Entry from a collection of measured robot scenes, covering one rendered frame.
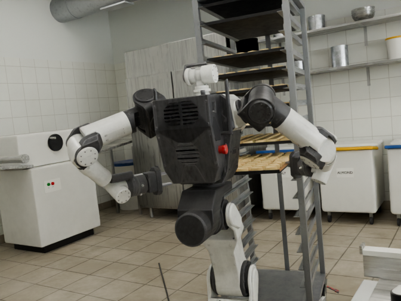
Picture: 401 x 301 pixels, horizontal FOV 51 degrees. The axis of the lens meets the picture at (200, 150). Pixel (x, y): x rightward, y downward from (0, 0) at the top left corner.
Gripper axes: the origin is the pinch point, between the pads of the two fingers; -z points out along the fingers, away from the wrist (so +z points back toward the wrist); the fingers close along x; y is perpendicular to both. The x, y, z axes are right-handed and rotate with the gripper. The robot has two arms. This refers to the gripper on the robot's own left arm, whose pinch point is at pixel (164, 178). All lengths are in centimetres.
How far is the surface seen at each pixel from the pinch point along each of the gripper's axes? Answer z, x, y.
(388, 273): 16, -11, -109
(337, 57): -293, 69, 107
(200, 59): -40, 54, 17
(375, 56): -327, 67, 84
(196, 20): -40, 74, 16
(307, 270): -63, -56, -22
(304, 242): -62, -41, -22
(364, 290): 23, -12, -108
